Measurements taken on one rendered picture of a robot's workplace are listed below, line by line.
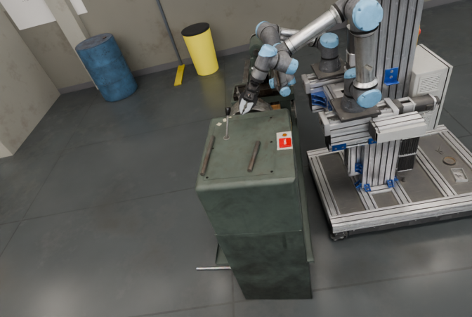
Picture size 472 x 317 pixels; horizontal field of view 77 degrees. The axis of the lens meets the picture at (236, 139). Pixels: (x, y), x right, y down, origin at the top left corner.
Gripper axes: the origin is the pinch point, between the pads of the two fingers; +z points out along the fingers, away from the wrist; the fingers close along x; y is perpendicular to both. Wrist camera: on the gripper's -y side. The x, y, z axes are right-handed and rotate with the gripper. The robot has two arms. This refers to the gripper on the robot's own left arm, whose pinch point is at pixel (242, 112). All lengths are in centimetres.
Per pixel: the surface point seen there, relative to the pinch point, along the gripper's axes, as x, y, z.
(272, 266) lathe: -53, -19, 79
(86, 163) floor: 154, 150, 231
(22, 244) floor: 155, 36, 254
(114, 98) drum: 191, 296, 216
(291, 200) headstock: -35.7, -29.3, 17.9
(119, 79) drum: 191, 301, 181
